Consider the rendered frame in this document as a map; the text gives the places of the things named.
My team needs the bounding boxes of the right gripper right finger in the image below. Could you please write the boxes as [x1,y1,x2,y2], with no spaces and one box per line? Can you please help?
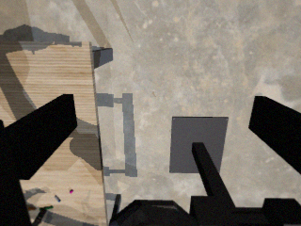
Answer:
[248,96,301,174]

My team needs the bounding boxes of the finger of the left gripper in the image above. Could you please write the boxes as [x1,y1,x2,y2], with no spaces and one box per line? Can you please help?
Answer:
[32,207,47,226]

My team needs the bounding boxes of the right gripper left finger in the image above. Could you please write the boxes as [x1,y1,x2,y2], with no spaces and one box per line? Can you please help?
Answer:
[0,94,77,226]

